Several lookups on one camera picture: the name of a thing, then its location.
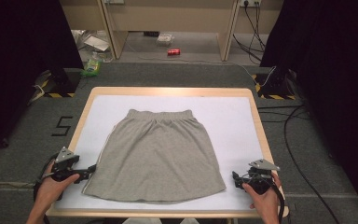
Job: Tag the person's right hand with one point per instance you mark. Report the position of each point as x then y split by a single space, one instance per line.
268 202

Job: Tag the grey skirt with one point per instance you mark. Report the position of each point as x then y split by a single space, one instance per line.
158 155

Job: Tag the green packet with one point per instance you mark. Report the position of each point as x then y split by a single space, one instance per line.
91 67

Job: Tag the black curtain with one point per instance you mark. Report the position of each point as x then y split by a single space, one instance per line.
338 77
12 62

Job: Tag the crumpled white plastic sheet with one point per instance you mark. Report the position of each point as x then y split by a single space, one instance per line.
94 42

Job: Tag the small black box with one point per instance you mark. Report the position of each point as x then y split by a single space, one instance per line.
151 33

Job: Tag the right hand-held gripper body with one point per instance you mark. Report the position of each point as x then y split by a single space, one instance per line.
261 180

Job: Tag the white wall socket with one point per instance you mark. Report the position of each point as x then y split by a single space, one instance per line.
250 2

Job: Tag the white plastic bag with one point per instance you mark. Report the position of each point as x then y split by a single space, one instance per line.
165 39

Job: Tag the red drink can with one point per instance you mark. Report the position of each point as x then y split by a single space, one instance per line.
173 52

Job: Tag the stand base with hazard tape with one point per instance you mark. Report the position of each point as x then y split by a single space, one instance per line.
62 85
275 87

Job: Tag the beige wooden desk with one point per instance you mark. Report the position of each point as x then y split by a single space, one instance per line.
167 15

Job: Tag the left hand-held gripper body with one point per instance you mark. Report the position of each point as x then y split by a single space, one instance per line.
64 168

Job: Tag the person's left hand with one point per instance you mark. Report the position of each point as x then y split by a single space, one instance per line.
51 189

